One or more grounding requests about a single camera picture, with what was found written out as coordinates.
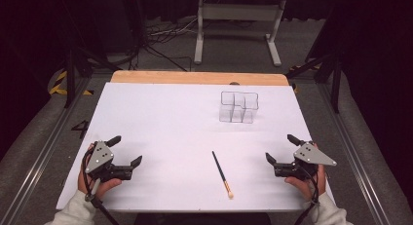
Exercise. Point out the black tripod stand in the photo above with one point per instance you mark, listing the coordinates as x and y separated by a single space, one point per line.
336 82
69 75

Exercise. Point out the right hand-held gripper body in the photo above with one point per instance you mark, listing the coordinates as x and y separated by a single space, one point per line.
310 156

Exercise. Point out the person's right hand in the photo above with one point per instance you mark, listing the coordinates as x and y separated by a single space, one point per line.
307 187

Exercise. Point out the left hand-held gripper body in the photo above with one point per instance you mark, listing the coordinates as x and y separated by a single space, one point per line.
99 157

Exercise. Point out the white board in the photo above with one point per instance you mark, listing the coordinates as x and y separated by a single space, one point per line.
168 127

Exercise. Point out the wooden table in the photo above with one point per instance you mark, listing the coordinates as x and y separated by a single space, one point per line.
195 78

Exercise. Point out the metal floor rail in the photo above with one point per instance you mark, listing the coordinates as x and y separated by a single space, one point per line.
352 153
39 157

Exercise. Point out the dark device with red light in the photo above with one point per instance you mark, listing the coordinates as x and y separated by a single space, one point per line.
132 20

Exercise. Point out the clear acrylic organizer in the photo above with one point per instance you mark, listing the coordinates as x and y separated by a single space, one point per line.
239 108

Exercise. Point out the person's left hand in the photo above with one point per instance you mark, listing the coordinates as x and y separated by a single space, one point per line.
104 186

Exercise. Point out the white metal stand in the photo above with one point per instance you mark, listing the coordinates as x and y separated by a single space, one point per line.
238 12

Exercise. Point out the yellow black floor tape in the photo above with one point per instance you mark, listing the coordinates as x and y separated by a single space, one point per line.
305 67
57 85

